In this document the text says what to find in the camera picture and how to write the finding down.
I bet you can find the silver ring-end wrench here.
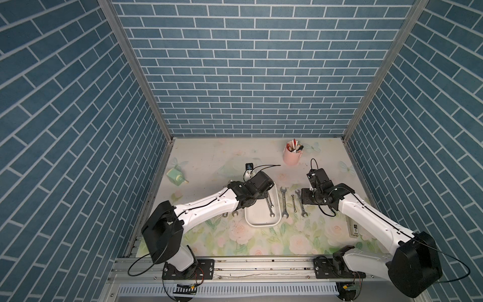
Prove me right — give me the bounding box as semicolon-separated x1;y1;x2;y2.
265;194;275;218

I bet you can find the large silver open-end wrench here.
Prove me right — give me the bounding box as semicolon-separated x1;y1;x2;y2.
280;187;289;218

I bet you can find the white plastic storage box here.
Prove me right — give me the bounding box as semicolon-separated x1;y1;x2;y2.
244;184;282;228

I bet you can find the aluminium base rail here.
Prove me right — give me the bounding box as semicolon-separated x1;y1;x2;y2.
99;256;410;301

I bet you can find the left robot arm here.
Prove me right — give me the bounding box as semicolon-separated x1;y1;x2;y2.
141;171;274;272

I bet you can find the pink pen cup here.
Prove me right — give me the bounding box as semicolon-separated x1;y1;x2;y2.
283;138;304;166

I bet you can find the small thin silver wrench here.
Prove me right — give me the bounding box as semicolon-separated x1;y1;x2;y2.
291;195;298;213

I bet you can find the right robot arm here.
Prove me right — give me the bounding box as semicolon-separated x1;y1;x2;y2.
301;169;443;298

